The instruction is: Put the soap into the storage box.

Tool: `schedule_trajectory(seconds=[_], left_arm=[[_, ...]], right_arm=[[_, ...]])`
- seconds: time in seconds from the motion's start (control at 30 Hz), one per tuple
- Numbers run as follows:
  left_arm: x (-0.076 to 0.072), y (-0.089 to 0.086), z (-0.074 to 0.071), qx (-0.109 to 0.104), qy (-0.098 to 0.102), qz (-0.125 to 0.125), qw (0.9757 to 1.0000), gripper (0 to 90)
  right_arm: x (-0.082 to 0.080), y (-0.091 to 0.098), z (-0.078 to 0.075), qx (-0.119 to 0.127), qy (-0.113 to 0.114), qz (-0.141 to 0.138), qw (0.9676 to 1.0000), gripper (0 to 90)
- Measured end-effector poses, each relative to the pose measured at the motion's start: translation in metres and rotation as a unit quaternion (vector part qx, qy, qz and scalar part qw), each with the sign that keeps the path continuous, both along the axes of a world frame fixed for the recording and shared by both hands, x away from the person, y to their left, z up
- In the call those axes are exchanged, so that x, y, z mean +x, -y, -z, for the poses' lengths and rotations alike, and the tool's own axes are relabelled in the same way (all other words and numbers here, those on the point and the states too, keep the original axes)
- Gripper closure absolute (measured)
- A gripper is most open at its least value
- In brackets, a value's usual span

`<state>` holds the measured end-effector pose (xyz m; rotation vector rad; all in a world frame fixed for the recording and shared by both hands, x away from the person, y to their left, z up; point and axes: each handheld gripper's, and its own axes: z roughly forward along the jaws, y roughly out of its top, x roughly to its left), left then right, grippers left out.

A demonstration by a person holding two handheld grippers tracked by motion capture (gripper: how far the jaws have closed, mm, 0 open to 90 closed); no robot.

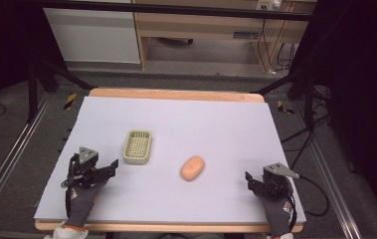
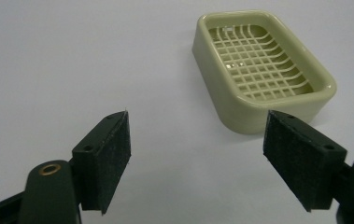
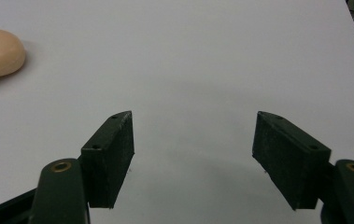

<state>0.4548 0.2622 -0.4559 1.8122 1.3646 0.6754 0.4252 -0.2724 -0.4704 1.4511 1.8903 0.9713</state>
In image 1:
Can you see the black frame strut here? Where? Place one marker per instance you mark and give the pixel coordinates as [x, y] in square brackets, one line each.
[285, 79]
[63, 74]

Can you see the black horizontal frame bar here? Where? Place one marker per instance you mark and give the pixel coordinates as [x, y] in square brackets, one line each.
[176, 9]

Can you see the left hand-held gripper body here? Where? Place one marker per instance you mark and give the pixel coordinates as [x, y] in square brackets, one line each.
[84, 166]

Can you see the wooden table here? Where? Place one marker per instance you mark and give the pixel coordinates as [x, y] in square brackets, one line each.
[176, 94]

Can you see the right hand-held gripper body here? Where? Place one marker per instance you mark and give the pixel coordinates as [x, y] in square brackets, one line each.
[277, 182]

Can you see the metal floor rail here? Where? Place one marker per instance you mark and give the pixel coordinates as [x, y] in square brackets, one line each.
[13, 156]
[328, 186]

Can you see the green plastic soap dish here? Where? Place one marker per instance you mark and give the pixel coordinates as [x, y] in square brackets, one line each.
[137, 147]

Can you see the white power strip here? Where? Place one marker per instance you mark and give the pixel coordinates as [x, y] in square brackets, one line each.
[269, 4]

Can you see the orange soap bar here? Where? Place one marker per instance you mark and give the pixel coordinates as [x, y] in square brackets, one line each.
[192, 168]

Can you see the black curtain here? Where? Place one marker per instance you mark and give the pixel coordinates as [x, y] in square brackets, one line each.
[7, 43]
[361, 83]

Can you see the yellow black tape marker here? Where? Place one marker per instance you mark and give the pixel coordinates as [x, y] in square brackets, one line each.
[70, 101]
[284, 108]

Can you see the wooden desk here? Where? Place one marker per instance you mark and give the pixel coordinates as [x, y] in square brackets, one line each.
[202, 25]

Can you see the white table cover sheet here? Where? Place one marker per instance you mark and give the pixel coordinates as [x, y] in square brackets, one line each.
[189, 132]

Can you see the white cabinet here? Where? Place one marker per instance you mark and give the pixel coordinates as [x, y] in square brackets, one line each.
[93, 33]

